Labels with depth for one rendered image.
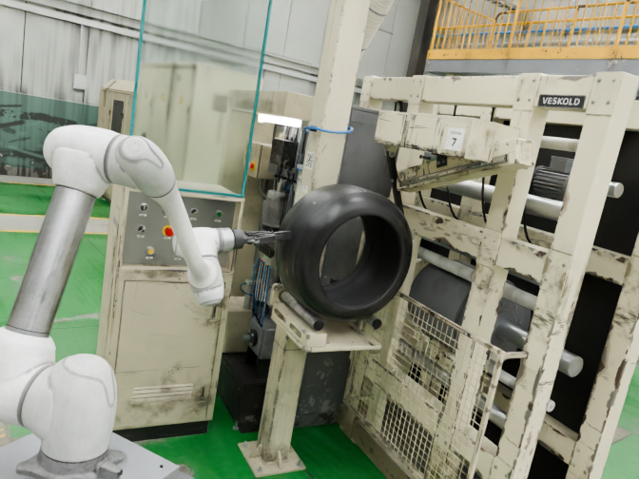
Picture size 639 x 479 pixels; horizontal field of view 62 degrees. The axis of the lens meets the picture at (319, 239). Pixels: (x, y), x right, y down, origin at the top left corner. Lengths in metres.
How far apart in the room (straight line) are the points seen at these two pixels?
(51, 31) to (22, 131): 1.77
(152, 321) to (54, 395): 1.31
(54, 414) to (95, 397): 0.09
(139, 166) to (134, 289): 1.25
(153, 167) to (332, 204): 0.83
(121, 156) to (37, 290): 0.39
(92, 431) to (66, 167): 0.64
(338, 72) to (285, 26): 10.15
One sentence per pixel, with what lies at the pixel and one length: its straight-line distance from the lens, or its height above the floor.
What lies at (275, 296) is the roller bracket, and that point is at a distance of 2.41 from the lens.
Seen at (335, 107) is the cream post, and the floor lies 1.75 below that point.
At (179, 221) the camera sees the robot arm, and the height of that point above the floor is 1.31.
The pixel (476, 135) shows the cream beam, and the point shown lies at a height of 1.73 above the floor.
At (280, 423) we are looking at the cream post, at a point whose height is 0.23.
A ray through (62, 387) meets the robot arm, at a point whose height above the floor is 0.98.
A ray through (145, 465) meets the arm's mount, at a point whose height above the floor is 0.74.
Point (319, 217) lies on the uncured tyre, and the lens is 2.02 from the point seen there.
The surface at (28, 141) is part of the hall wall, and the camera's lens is 10.68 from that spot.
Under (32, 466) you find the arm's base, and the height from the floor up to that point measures 0.77.
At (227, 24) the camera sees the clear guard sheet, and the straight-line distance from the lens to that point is 2.57.
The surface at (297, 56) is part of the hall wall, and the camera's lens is 12.65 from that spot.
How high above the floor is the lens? 1.64
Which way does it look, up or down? 11 degrees down
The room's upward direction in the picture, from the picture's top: 10 degrees clockwise
